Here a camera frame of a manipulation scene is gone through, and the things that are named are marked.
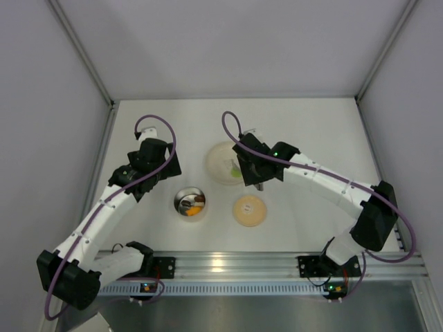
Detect green round food piece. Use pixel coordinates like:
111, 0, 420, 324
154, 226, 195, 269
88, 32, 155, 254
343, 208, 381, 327
230, 167, 242, 178

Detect metal serving tongs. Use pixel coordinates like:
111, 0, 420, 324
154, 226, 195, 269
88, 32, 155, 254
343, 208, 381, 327
226, 158, 266, 192

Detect beige round lid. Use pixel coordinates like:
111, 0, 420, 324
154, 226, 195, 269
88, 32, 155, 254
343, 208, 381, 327
233, 195, 267, 227

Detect steel lunch box bowl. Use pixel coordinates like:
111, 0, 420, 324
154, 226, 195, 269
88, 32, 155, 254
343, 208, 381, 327
173, 187, 208, 223

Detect orange fish-shaped food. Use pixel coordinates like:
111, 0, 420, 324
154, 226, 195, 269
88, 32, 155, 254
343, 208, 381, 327
186, 206, 202, 216

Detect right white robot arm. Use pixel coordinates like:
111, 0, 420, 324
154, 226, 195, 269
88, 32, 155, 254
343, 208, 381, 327
233, 132, 398, 275

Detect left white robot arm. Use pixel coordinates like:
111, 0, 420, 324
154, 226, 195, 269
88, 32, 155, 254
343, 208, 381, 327
37, 138, 181, 310

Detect cream round plate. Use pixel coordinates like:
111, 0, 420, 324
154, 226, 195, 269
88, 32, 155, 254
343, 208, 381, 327
205, 141, 243, 185

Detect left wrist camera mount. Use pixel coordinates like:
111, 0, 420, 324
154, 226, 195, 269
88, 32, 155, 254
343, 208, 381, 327
136, 127, 158, 142

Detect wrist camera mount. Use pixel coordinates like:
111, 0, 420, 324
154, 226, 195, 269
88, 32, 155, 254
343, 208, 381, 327
136, 127, 158, 142
243, 129, 262, 140

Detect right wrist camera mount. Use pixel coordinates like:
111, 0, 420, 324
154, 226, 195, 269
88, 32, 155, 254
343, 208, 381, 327
243, 129, 262, 140

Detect left black base bracket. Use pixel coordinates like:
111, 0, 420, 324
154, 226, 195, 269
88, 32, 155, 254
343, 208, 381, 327
152, 257, 176, 279

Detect black base bracket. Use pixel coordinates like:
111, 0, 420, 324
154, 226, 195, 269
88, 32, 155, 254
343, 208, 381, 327
296, 255, 327, 279
152, 257, 176, 279

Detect aluminium mounting rail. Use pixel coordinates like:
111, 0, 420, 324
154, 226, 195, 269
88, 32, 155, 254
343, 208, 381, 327
154, 251, 428, 281

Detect right black base bracket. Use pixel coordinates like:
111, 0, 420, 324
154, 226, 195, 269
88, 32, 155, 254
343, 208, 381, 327
296, 255, 327, 279

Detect slotted cable duct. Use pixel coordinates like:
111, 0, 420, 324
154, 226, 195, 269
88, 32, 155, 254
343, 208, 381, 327
98, 280, 346, 297

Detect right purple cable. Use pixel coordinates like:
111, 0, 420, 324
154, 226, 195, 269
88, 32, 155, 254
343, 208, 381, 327
221, 111, 417, 302

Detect left aluminium frame post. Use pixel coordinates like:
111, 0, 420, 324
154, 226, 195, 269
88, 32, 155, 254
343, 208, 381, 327
45, 0, 115, 109

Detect aluminium frame post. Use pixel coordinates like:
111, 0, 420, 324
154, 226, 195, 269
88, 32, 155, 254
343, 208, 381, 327
45, 0, 115, 109
354, 0, 421, 106

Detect right aluminium frame post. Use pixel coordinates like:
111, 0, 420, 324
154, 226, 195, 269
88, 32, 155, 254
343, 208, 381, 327
354, 0, 421, 106

